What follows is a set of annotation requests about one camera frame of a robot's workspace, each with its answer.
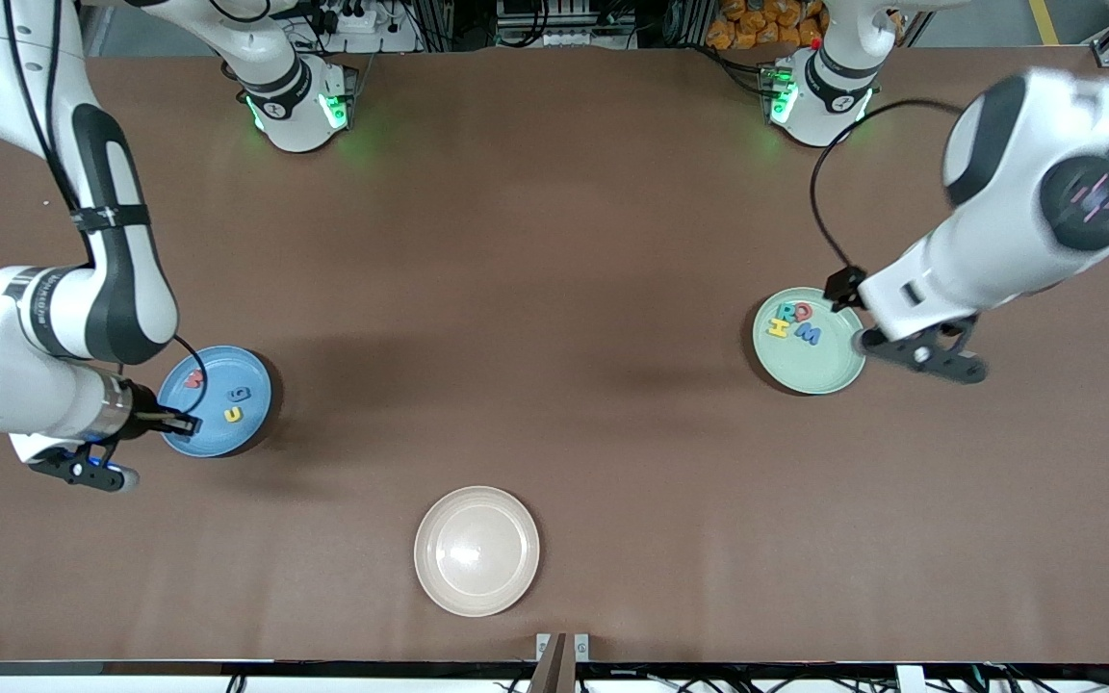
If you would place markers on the red foam letter w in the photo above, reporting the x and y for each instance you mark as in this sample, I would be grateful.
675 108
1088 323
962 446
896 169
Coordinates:
193 379

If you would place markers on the bag of orange items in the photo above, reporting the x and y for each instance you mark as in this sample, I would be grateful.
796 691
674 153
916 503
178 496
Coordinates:
757 24

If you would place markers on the teal foam letter R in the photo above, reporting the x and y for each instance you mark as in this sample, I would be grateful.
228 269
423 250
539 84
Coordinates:
786 312

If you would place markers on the blue foam letter g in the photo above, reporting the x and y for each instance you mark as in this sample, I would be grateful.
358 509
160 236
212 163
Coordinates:
239 393

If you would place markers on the yellow foam letter H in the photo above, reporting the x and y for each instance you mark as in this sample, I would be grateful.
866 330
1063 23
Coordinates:
779 329

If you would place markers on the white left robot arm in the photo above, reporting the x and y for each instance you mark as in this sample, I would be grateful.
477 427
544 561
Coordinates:
1017 212

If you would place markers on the blue foam letter M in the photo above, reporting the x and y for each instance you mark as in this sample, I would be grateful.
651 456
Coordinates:
808 336

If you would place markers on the blue plate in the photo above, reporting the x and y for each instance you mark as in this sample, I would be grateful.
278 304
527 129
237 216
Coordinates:
227 438

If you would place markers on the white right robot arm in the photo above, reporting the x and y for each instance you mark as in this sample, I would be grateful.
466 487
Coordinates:
112 279

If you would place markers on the white power strip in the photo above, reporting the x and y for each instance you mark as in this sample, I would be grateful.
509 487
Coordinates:
357 19

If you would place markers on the aluminium frame post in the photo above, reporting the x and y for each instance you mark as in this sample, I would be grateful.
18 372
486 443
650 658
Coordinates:
689 24
434 24

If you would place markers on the beige plate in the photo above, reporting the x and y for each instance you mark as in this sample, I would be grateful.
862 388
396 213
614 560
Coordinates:
477 551

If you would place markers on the brown table cover sheet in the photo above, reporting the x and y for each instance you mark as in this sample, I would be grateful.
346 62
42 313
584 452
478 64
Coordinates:
612 433

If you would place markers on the yellow foam letter u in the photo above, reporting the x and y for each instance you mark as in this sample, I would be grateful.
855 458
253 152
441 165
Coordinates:
231 415

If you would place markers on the pale green plate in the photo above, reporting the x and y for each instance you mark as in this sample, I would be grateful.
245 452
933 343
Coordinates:
810 366

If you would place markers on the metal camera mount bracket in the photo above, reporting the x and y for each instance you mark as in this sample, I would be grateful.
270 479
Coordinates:
550 669

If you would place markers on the red foam letter Q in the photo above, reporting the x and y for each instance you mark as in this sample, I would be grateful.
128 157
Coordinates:
805 309

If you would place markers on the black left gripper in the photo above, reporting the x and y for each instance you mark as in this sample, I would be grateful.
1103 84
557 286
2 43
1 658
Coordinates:
844 286

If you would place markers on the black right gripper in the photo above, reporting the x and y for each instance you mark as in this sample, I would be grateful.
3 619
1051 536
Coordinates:
152 418

